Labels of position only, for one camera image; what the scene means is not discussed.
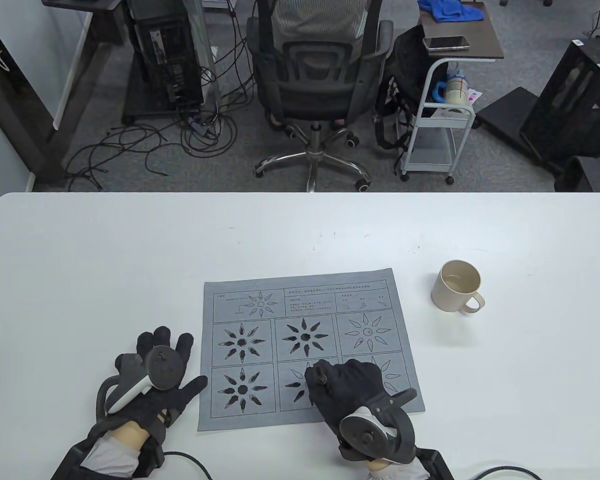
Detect black open computer case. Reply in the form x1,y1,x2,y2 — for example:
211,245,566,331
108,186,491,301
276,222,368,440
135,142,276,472
520,37,600,162

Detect dark desk with white panel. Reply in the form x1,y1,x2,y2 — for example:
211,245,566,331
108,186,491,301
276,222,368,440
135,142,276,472
41,0,126,131

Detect blue cloth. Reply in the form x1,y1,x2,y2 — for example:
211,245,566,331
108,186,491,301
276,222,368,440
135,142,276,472
418,0,486,23

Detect person's right hand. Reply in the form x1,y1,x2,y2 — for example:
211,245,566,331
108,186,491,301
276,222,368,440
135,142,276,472
304,358,414,452

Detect white drinking bottle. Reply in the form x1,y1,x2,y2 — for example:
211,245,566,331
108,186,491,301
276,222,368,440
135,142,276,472
432,70,470,107

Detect dark smartphone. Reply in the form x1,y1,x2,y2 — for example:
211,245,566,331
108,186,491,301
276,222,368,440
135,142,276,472
422,36,471,52

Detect person's left forearm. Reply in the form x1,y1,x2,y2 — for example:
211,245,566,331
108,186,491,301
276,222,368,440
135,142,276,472
82,425,149,475

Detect black backpack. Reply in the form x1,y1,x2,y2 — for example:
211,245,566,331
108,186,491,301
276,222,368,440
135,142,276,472
374,24,451,151

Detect black mesh office chair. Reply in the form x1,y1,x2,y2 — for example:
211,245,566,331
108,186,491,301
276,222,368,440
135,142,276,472
245,0,395,193

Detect grey water writing practice cloth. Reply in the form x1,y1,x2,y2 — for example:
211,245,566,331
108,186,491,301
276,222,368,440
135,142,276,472
196,268,427,433

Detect dark grey handheld controller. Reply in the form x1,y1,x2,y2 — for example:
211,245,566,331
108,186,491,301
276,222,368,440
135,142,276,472
96,346,185,418
339,387,418,466

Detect black cable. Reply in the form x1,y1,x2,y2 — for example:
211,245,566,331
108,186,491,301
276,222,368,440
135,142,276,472
164,451,212,480
467,465,536,480

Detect white cart brown top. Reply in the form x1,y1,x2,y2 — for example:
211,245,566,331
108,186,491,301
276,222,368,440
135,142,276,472
400,2,506,186

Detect person's left hand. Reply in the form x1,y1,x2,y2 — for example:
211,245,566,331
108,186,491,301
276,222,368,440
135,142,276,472
96,326,209,443

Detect tangle of black cables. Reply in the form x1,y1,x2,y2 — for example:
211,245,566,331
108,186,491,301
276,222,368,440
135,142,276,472
62,0,258,193

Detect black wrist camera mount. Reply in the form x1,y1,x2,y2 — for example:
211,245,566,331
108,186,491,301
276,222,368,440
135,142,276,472
50,430,167,480
415,449,454,480

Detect aluminium frame post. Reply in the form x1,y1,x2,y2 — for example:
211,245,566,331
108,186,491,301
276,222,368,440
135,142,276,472
184,0,222,108

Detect black flat base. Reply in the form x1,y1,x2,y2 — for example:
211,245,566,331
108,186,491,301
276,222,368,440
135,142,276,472
475,86,538,147

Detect black computer tower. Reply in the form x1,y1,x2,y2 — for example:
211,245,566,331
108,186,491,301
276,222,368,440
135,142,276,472
127,0,204,113

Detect dark vertical post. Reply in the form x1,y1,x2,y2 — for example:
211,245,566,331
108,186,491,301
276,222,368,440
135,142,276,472
0,7,66,183

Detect beige mug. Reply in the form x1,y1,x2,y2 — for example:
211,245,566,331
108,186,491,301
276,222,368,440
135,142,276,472
431,259,486,315

